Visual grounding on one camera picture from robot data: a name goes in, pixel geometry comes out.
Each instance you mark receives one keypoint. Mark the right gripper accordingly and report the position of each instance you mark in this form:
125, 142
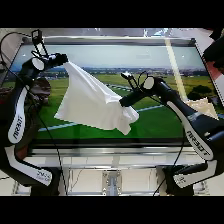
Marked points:
130, 98

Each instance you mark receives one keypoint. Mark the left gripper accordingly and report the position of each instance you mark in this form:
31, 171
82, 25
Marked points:
58, 60

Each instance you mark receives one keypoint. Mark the white T-shirt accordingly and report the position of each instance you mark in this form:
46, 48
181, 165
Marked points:
90, 100

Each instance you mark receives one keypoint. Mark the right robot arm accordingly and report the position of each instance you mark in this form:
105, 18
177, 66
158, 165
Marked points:
196, 133

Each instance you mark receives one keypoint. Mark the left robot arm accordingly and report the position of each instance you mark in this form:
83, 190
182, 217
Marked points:
16, 126

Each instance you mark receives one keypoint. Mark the cream garment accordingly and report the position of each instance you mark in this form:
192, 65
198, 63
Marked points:
204, 107

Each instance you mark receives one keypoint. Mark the black garment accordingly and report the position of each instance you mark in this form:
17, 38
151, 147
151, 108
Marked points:
215, 51

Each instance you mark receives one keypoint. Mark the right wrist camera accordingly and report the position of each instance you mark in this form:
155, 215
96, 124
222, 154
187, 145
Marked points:
130, 79

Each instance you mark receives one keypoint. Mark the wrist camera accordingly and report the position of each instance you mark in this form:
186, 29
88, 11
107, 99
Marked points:
37, 36
130, 79

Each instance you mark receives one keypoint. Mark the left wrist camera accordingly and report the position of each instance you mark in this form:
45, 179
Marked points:
37, 36

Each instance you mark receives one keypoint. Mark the silver frame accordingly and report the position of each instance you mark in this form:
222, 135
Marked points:
111, 180

